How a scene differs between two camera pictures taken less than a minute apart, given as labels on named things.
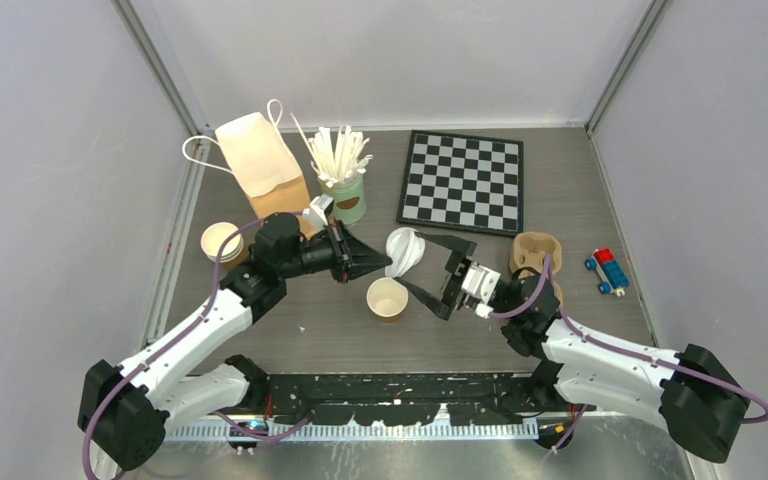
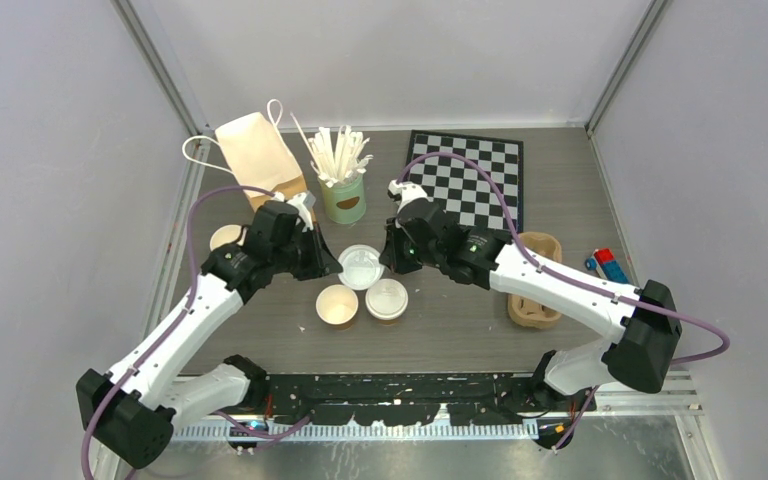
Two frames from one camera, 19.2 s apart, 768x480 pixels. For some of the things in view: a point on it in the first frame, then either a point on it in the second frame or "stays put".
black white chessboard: [463, 182] stays put
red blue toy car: [614, 280] stays put
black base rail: [400, 398] stays put
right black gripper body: [456, 297] -> [405, 255]
